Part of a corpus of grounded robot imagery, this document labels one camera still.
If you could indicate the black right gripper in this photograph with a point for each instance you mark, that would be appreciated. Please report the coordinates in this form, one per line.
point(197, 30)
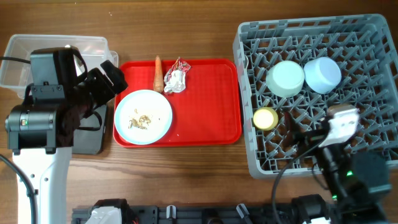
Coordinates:
point(308, 139)

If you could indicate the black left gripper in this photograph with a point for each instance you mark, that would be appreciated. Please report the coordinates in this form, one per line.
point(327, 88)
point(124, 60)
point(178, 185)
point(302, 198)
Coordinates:
point(107, 89)

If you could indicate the yellow cup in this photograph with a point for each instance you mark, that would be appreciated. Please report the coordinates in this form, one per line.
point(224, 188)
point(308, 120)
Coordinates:
point(265, 118)

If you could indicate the orange carrot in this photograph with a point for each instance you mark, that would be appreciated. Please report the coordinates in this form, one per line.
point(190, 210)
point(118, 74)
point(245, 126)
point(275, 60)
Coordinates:
point(158, 84)

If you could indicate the light blue plate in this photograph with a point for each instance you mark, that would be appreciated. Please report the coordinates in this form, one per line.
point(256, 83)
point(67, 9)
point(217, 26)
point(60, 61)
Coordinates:
point(147, 99)

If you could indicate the light green bowl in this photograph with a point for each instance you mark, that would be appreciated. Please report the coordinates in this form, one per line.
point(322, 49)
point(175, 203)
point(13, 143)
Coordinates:
point(285, 79)

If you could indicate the white tissue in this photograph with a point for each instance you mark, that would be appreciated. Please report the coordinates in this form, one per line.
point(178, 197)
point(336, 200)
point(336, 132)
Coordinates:
point(174, 81)

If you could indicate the light blue bowl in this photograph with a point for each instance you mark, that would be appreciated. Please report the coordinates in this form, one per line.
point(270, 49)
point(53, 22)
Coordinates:
point(322, 75)

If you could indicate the foil wrapper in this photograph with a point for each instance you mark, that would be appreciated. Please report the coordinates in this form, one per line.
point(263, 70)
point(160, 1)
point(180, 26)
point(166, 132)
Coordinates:
point(181, 65)

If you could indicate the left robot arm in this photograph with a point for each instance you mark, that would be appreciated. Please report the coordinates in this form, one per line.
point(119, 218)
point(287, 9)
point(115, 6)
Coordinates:
point(40, 131)

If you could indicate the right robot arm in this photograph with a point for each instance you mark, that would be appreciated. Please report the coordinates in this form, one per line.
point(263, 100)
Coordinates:
point(356, 182)

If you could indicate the grey dishwasher rack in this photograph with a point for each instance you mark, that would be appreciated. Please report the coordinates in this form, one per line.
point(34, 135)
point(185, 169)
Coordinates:
point(364, 50)

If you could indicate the black waste bin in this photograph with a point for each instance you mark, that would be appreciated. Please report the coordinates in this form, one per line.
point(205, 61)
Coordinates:
point(91, 142)

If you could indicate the food scraps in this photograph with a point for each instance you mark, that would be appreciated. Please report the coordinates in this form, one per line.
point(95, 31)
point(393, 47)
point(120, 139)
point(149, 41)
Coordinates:
point(142, 118)

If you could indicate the red plastic tray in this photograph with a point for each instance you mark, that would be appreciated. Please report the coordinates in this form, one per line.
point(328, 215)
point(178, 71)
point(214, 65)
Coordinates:
point(208, 111)

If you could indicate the clear plastic bin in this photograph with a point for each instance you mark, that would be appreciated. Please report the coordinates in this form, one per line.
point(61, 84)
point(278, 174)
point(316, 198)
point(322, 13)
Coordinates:
point(17, 75)

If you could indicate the black mounting rail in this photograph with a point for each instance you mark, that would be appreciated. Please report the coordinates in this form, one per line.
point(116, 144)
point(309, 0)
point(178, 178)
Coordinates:
point(202, 215)

